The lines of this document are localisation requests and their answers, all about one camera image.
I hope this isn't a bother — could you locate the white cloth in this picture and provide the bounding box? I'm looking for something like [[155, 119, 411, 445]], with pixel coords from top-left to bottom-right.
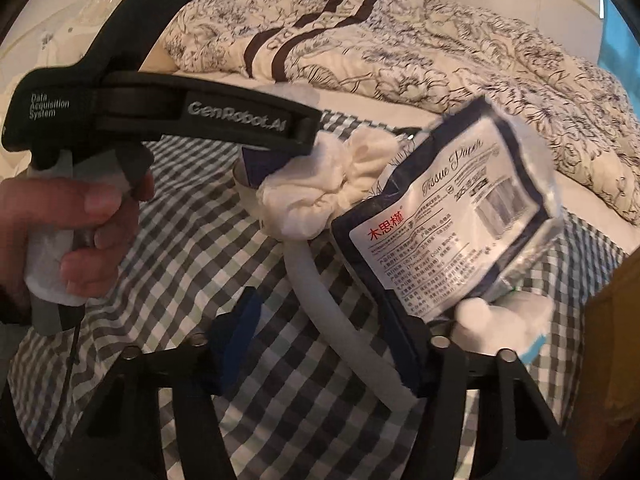
[[256, 127, 399, 242]]

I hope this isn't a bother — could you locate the navy tissue paper pack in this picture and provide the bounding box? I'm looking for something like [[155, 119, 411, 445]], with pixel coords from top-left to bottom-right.
[[330, 98, 563, 322]]

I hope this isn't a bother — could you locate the white foam tube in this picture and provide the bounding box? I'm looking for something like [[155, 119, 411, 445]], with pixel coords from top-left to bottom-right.
[[283, 242, 416, 412]]

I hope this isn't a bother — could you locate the white blue plush toy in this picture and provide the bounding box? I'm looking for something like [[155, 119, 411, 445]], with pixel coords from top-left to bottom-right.
[[450, 290, 554, 364]]

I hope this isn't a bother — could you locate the clear plastic water bottle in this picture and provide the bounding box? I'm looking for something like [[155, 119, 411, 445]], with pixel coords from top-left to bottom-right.
[[233, 145, 293, 219]]

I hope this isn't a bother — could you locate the person's left hand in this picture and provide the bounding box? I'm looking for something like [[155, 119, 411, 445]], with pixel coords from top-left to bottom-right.
[[1, 174, 154, 311]]

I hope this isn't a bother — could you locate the cream tufted headboard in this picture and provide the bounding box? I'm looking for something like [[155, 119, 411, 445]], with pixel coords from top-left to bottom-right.
[[1, 0, 122, 87]]

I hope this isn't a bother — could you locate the brown cardboard box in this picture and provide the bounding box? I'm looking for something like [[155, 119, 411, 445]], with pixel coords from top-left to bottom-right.
[[567, 252, 639, 479]]

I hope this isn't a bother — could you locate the green checkered cloth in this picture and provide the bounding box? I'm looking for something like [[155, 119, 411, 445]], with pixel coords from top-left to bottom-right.
[[9, 138, 627, 479]]

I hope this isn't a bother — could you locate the white bed mattress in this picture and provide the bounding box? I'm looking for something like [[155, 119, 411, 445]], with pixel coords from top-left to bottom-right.
[[194, 73, 639, 254]]

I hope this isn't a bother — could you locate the floral quilt with brown stripes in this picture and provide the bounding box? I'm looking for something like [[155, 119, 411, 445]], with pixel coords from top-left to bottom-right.
[[160, 0, 639, 223]]

